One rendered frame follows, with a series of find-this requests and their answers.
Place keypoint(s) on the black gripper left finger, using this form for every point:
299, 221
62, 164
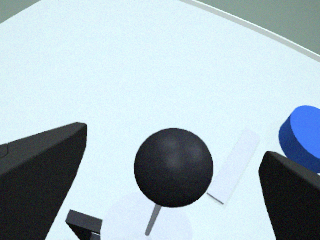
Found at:
36, 174

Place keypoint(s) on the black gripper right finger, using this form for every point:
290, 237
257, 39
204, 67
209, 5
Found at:
291, 195

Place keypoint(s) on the blue short cylinder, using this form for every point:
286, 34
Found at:
299, 137

